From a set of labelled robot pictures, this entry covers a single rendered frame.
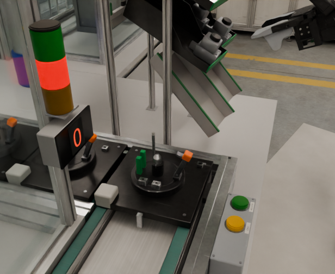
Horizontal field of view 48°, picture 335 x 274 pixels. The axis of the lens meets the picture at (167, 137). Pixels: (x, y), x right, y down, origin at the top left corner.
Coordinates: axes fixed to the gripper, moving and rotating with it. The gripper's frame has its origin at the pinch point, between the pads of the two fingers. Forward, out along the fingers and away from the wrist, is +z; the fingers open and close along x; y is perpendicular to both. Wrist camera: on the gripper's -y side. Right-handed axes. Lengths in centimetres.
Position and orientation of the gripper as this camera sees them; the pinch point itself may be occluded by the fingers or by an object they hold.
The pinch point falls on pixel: (259, 27)
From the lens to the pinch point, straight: 99.2
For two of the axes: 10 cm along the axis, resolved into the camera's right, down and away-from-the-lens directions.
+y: 3.9, 8.5, 3.5
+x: 4.7, -5.1, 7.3
